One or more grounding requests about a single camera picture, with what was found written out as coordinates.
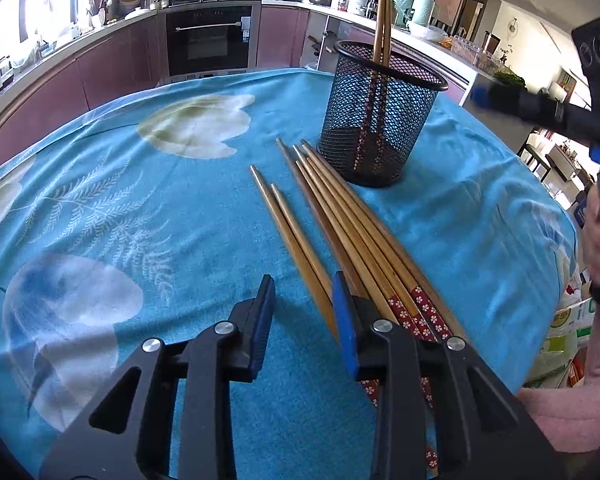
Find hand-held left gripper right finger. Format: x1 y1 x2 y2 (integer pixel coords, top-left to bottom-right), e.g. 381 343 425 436
331 271 566 480

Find black mesh utensil holder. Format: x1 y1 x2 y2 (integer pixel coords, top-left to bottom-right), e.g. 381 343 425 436
317 40 450 188

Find mint green thermos jug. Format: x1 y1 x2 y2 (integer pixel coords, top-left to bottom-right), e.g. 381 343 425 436
411 0 435 27

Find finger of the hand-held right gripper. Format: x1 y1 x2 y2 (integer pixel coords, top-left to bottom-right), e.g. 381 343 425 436
470 84 593 133

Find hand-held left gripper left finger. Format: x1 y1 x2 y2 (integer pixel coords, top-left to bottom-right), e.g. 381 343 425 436
39 274 277 480

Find blue floral tablecloth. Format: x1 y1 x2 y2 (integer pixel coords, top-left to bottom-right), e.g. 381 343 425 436
0 67 581 480

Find red-ended wooden chopstick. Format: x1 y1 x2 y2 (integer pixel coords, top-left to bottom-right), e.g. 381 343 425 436
352 0 387 173
375 0 393 161

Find person's right hand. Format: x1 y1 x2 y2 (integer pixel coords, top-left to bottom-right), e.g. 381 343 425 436
580 185 600 288

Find white plastic grocery bag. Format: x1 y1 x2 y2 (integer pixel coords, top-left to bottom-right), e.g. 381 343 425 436
525 270 596 391

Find bundle of wooden chopsticks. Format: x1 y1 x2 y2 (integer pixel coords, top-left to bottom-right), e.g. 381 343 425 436
249 139 468 478

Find black built-in oven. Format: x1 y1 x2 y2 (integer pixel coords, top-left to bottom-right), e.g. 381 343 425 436
165 6 257 78

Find green leafy vegetables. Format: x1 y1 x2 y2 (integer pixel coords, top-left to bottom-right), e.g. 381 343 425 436
494 69 527 90

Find mint green air fryer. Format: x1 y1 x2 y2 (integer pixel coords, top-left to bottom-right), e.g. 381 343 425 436
390 0 416 28

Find kitchen window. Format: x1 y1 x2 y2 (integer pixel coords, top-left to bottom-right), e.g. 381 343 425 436
0 0 96 91

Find pink kitchen counter cabinets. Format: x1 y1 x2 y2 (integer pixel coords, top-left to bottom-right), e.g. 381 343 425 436
0 0 481 171

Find clear plastic container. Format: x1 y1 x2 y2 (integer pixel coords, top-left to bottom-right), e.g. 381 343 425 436
451 35 502 72

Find dark brown wooden chopstick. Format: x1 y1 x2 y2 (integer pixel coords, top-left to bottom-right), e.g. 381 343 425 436
276 138 371 301

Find pink wall painting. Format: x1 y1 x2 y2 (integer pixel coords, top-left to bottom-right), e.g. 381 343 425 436
436 0 465 22

